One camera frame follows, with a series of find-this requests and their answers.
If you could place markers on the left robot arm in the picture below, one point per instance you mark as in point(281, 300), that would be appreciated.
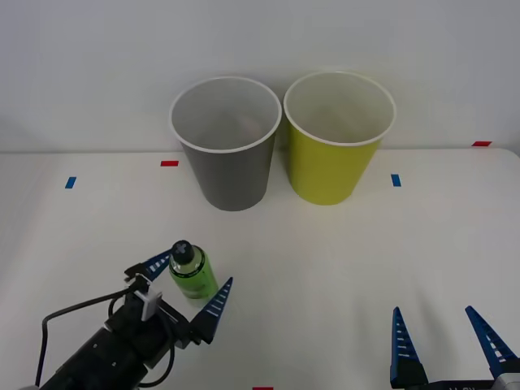
point(93, 357)

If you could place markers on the green bottle with black cap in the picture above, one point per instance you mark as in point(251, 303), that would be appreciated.
point(195, 276)

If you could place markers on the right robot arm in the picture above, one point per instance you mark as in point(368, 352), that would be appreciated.
point(510, 384)

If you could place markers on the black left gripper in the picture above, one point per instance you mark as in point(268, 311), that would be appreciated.
point(162, 333)

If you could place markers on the grey plastic waste bin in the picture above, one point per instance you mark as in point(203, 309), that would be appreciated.
point(231, 178)

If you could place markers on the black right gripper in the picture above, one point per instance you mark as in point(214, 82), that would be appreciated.
point(447, 386)

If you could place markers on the yellow-green plastic waste bin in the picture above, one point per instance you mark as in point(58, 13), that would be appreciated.
point(329, 170)

